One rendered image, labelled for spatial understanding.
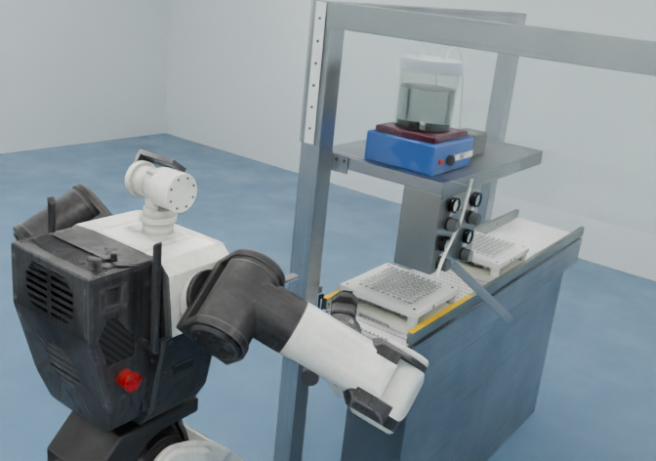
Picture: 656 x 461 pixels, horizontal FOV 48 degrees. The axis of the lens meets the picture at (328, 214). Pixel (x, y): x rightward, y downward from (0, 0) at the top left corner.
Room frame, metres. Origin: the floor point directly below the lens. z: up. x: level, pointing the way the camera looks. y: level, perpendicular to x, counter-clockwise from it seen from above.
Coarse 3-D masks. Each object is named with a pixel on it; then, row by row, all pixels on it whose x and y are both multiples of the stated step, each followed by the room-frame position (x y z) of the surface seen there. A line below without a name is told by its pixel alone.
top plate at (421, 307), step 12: (384, 264) 2.05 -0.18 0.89; (360, 276) 1.93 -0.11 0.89; (420, 276) 1.97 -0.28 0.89; (348, 288) 1.84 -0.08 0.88; (360, 288) 1.84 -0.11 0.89; (444, 288) 1.90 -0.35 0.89; (456, 288) 1.91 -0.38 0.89; (372, 300) 1.80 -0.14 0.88; (384, 300) 1.78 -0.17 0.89; (396, 300) 1.79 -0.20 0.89; (408, 300) 1.80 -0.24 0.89; (420, 300) 1.81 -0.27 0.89; (432, 300) 1.81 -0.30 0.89; (444, 300) 1.85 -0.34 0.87; (396, 312) 1.76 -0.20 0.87; (408, 312) 1.74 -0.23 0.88; (420, 312) 1.74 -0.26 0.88
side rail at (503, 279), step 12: (564, 240) 2.57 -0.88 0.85; (540, 252) 2.40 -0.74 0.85; (552, 252) 2.48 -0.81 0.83; (528, 264) 2.29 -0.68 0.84; (504, 276) 2.13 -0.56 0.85; (516, 276) 2.22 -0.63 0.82; (492, 288) 2.07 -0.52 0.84; (468, 300) 1.93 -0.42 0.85; (480, 300) 2.00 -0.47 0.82; (456, 312) 1.87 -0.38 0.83; (432, 324) 1.76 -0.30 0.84; (408, 336) 1.68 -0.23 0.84; (420, 336) 1.71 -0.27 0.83
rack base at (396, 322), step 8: (360, 304) 1.84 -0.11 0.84; (448, 304) 1.90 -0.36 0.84; (360, 312) 1.82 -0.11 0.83; (368, 312) 1.80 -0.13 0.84; (376, 312) 1.80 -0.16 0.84; (384, 312) 1.81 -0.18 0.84; (432, 312) 1.84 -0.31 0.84; (384, 320) 1.77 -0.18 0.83; (392, 320) 1.76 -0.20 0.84; (400, 320) 1.77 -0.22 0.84; (424, 320) 1.78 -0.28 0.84; (392, 328) 1.76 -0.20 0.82; (400, 328) 1.75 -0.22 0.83; (408, 328) 1.73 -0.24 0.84
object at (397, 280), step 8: (392, 272) 1.96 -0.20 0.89; (400, 272) 1.96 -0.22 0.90; (368, 280) 1.88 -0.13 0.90; (376, 280) 1.89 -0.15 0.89; (384, 280) 1.89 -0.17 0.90; (392, 280) 1.90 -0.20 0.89; (400, 280) 1.91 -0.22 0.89; (408, 280) 1.92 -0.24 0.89; (416, 280) 1.92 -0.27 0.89; (424, 280) 1.92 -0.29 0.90; (392, 288) 1.84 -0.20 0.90; (400, 288) 1.85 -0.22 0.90; (408, 288) 1.87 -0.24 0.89; (416, 288) 1.87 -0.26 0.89; (424, 288) 1.87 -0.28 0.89; (408, 296) 1.80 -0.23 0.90
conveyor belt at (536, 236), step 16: (512, 224) 2.82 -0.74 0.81; (528, 224) 2.84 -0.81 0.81; (512, 240) 2.61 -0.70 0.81; (528, 240) 2.63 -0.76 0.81; (544, 240) 2.65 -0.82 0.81; (528, 256) 2.45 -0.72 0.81; (448, 272) 2.21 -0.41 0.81; (464, 288) 2.09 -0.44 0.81; (368, 320) 1.80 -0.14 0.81; (368, 336) 1.75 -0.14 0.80; (384, 336) 1.73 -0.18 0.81; (400, 336) 1.73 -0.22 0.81
